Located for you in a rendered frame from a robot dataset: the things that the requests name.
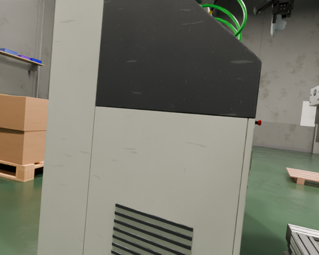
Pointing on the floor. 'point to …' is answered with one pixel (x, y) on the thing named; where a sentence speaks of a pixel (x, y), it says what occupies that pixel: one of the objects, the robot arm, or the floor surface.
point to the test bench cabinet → (167, 183)
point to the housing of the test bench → (70, 126)
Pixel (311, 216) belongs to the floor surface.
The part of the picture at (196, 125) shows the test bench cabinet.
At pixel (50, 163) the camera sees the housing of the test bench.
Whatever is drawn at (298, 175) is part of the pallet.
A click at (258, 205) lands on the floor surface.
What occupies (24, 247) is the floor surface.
